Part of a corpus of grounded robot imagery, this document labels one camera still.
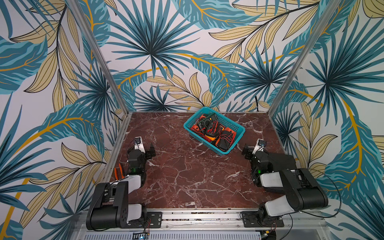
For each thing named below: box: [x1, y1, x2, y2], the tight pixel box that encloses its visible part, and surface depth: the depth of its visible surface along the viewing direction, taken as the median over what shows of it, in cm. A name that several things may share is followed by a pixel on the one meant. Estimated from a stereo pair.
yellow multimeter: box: [205, 132, 220, 141], surface depth 93 cm
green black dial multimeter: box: [198, 113, 218, 129], surface depth 100 cm
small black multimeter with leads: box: [216, 130, 233, 152], surface depth 92 cm
